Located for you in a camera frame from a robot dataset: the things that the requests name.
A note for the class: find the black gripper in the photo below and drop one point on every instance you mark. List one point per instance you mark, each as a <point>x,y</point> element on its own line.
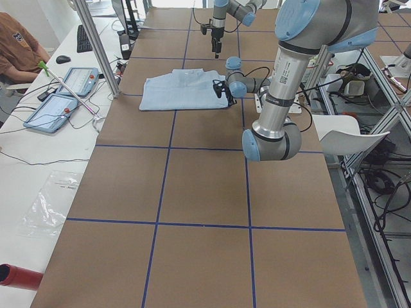
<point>225,90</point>
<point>217,33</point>

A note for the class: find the light blue button-up shirt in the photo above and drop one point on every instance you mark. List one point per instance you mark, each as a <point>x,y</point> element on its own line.
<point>183,89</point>

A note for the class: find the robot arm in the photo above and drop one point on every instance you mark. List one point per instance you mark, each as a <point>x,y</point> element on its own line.
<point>302,28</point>
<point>245,14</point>

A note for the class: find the black power adapter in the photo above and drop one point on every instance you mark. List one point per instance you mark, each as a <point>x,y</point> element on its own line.
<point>125,46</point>

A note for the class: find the white chair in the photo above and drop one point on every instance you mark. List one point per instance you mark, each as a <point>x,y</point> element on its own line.
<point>340,135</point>

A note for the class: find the black keyboard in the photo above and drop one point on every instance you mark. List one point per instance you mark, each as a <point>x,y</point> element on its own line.
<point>83,44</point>

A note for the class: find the upper blue teach pendant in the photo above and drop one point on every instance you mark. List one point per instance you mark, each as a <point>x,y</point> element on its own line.
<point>81,80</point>

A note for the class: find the blue teach pendant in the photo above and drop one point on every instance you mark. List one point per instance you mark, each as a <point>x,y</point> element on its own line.
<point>81,80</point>
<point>52,114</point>

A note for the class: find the black computer mouse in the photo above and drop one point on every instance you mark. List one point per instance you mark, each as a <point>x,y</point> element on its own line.
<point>62,59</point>

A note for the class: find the green-tipped reach stick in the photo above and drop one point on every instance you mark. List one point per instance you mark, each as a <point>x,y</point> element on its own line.
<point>48,71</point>

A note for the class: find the lower blue teach pendant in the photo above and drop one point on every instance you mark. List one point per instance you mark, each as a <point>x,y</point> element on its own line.
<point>52,114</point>

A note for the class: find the person in brown shirt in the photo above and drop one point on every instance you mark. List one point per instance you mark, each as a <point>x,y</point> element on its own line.
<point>20,52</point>

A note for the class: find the clear plastic bag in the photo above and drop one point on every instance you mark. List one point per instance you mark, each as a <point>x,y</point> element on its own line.
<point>47,214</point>

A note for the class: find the red cylinder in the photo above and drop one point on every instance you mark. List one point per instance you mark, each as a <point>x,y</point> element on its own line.
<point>22,278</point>

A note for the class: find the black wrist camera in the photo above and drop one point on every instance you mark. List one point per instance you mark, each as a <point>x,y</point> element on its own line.
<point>218,87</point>
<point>204,27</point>

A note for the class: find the aluminium frame post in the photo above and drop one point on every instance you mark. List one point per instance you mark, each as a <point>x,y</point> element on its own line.
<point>97,46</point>

